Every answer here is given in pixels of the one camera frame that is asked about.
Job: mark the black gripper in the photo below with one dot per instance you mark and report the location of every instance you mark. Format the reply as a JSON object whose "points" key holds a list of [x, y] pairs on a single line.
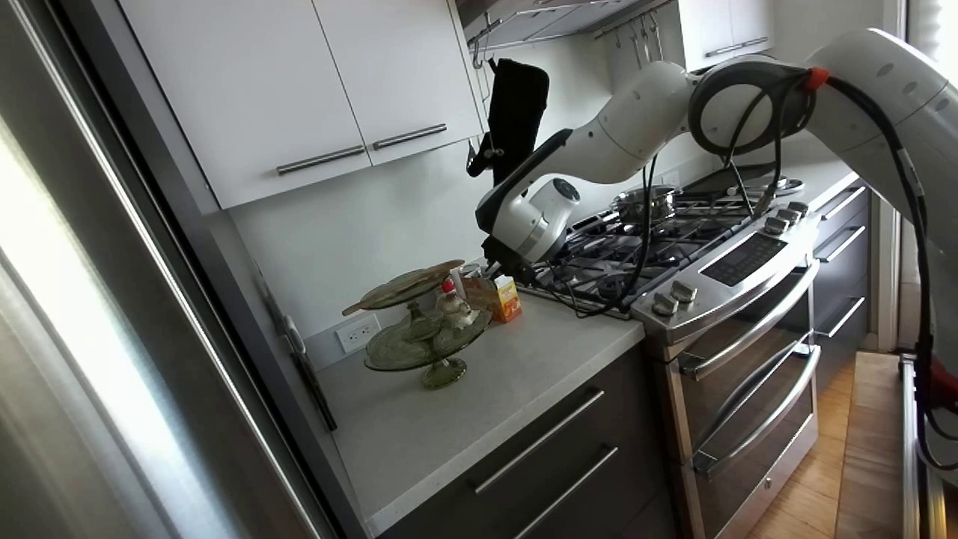
{"points": [[508, 266]]}

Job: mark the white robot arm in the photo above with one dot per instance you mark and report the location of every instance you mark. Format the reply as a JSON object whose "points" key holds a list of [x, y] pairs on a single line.
{"points": [[617, 131]]}

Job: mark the orange cardboard box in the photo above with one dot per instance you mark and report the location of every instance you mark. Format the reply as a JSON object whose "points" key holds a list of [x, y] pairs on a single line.
{"points": [[508, 302]]}

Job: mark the green glass tiered stand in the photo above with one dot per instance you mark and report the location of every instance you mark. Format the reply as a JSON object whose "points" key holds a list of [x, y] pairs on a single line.
{"points": [[421, 345]]}

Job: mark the white ceramic rooster figurine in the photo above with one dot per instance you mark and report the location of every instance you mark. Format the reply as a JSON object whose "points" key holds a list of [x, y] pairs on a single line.
{"points": [[457, 308]]}

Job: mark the steel pot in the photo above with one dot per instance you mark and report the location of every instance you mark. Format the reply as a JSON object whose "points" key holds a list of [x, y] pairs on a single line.
{"points": [[646, 204]]}

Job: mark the silver range knob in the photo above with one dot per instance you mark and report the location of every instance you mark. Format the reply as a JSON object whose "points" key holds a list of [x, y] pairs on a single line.
{"points": [[778, 224], [794, 212], [683, 293], [659, 305]]}

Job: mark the black cast iron grate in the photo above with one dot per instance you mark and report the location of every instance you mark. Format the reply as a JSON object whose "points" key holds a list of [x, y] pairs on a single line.
{"points": [[689, 236]]}

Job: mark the dark grey drawer cabinet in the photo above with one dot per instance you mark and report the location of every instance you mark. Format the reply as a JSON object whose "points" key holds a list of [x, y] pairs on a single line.
{"points": [[843, 281], [557, 451]]}

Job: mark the narrow white cabinet door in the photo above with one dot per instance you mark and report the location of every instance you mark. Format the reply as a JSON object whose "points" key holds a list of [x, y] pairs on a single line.
{"points": [[399, 62]]}

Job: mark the stainless steel gas range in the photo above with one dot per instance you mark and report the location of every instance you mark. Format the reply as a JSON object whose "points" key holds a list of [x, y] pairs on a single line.
{"points": [[737, 332]]}

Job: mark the stainless range hood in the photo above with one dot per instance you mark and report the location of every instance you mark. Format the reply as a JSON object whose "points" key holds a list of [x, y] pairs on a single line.
{"points": [[541, 20]]}

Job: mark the round silver lid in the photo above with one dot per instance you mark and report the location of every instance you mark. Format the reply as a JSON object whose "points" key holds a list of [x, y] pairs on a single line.
{"points": [[782, 183]]}

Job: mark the wide white cabinet door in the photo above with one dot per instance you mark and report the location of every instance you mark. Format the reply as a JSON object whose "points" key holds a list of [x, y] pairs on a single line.
{"points": [[242, 91]]}

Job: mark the stainless steel refrigerator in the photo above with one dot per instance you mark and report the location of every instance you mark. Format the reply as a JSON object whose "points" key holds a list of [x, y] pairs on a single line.
{"points": [[92, 348]]}

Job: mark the white wall outlet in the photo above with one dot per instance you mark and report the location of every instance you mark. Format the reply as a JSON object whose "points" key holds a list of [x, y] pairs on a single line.
{"points": [[361, 335]]}

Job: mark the small white wall cabinet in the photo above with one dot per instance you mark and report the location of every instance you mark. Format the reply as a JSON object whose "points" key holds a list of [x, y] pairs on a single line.
{"points": [[724, 31]]}

